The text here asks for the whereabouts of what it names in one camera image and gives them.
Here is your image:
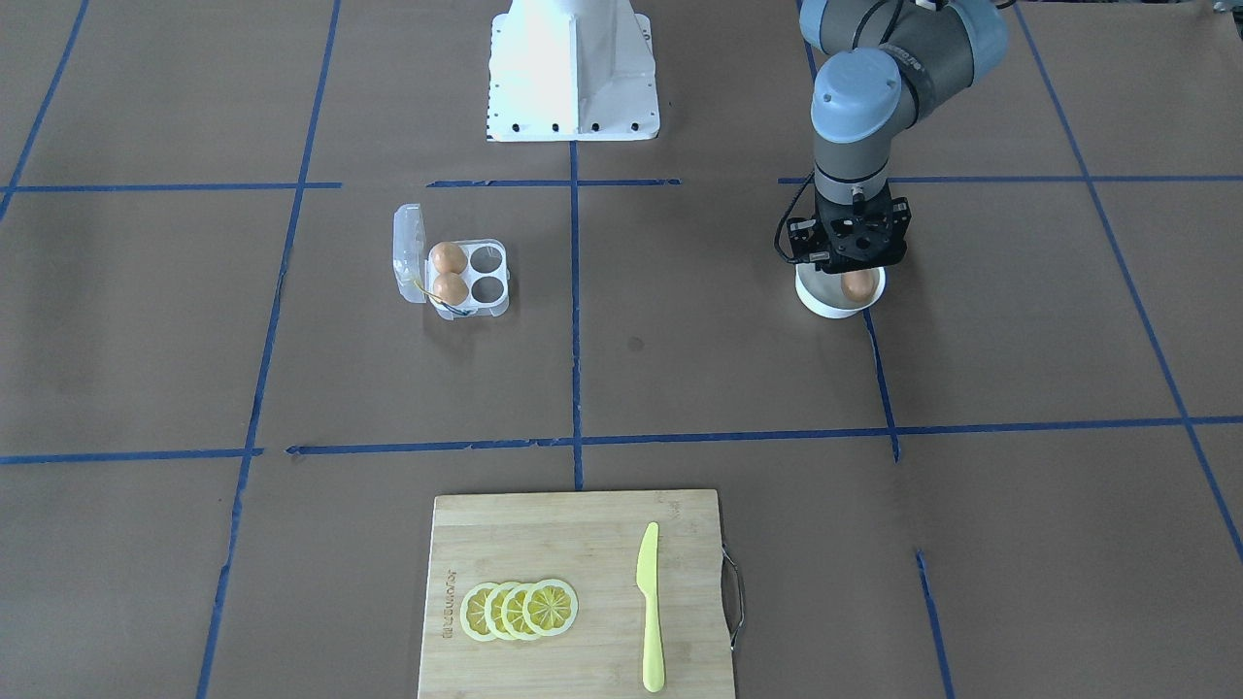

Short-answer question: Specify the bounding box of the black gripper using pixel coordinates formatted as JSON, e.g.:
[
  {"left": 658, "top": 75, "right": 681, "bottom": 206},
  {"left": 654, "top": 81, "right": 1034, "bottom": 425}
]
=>
[{"left": 787, "top": 194, "right": 914, "bottom": 272}]

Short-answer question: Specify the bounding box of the brown egg carried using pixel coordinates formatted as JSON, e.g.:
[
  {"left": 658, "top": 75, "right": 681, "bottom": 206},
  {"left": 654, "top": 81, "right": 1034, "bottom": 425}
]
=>
[{"left": 840, "top": 270, "right": 879, "bottom": 303}]

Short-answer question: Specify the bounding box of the clear plastic egg box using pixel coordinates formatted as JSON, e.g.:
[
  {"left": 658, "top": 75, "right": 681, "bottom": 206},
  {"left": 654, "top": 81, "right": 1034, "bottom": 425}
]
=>
[{"left": 392, "top": 203, "right": 511, "bottom": 321}]

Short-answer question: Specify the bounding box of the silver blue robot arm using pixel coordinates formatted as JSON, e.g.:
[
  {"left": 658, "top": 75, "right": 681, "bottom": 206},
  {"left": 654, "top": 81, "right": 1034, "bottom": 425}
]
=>
[{"left": 774, "top": 1, "right": 1009, "bottom": 274}]

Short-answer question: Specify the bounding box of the brown egg rear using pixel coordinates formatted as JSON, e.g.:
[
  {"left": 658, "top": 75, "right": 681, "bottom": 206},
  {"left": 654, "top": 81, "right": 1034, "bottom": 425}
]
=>
[{"left": 429, "top": 243, "right": 469, "bottom": 275}]

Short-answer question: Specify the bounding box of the brown egg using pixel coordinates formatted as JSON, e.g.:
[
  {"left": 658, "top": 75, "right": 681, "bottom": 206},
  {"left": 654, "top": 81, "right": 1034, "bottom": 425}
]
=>
[
  {"left": 429, "top": 243, "right": 469, "bottom": 275},
  {"left": 433, "top": 272, "right": 470, "bottom": 307}
]

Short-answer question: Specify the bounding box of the brown egg front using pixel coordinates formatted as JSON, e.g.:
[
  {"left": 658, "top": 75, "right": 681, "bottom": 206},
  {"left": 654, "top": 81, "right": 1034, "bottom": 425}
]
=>
[{"left": 433, "top": 272, "right": 470, "bottom": 307}]

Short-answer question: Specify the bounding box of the white bowl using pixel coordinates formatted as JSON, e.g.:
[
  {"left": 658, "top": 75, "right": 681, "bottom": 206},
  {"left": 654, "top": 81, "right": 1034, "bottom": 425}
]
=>
[{"left": 796, "top": 264, "right": 888, "bottom": 318}]

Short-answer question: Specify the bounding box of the yellow plastic knife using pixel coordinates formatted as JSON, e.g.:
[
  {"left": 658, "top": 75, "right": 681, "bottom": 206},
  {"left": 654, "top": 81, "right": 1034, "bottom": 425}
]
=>
[{"left": 635, "top": 521, "right": 666, "bottom": 693}]

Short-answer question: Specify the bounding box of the bamboo cutting board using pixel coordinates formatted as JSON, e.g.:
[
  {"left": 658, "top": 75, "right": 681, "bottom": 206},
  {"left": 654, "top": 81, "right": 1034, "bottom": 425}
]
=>
[{"left": 416, "top": 488, "right": 736, "bottom": 698}]

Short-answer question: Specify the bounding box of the lemon slice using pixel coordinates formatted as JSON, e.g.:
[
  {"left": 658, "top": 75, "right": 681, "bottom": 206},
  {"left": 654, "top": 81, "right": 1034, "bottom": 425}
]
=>
[
  {"left": 525, "top": 580, "right": 579, "bottom": 638},
  {"left": 497, "top": 582, "right": 537, "bottom": 641},
  {"left": 484, "top": 581, "right": 517, "bottom": 641},
  {"left": 457, "top": 582, "right": 498, "bottom": 643}
]

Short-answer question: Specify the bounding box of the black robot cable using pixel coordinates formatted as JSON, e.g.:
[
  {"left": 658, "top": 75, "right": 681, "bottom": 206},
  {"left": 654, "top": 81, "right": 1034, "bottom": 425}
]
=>
[{"left": 773, "top": 182, "right": 819, "bottom": 265}]

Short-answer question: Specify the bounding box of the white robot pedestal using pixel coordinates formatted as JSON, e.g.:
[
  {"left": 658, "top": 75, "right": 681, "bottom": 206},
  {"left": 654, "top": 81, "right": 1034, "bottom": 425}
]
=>
[{"left": 486, "top": 1, "right": 661, "bottom": 143}]

